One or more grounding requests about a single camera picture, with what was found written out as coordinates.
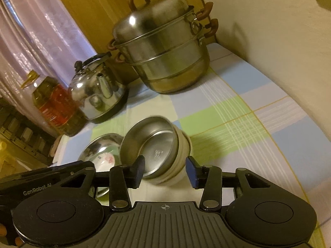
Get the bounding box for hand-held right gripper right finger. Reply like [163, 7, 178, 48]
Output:
[186, 156, 271, 210]

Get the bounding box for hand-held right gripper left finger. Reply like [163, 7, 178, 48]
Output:
[61, 155, 146, 210]

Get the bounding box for small steel bowl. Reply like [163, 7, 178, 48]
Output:
[119, 116, 180, 180]

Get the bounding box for cream bowl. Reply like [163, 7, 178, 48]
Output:
[140, 123, 193, 187]

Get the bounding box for round steel plate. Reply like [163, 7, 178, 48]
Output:
[78, 133, 125, 200]

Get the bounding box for person's left hand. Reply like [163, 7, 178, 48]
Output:
[0, 223, 24, 247]

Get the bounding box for dark shelf rack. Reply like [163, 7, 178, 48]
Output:
[0, 97, 56, 166]

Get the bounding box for checked tablecloth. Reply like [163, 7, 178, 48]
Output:
[50, 43, 331, 248]

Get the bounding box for cooking oil bottle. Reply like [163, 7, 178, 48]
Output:
[22, 70, 87, 137]

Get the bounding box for steel kettle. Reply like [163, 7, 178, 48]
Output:
[68, 52, 129, 124]

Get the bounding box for steel steamer pot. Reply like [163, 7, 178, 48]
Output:
[108, 0, 219, 94]

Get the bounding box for sheer curtain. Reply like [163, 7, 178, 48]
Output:
[0, 0, 98, 138]

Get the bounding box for wooden panel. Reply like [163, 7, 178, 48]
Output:
[48, 0, 218, 83]

